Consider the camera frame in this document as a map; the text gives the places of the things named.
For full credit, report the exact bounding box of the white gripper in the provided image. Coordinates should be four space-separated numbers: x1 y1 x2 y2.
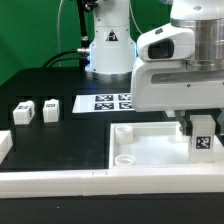
131 59 224 136

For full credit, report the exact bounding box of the white square tabletop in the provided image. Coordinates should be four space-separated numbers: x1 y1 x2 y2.
109 122 224 168

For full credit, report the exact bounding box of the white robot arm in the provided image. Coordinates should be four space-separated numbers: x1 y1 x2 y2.
86 0 224 112

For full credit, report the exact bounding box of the white sheet with tags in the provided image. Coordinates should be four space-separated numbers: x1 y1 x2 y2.
72 93 132 113

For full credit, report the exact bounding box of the white left obstacle block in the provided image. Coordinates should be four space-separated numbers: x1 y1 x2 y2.
0 130 13 164

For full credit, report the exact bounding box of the white front obstacle wall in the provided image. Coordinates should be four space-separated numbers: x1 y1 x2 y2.
0 164 224 198

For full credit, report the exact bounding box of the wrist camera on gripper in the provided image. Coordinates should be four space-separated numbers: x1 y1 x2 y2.
137 23 195 62

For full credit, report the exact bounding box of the black cable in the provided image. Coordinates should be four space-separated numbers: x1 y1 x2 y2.
41 49 84 69

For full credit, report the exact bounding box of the grey thin cable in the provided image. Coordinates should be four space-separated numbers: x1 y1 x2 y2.
56 0 66 68

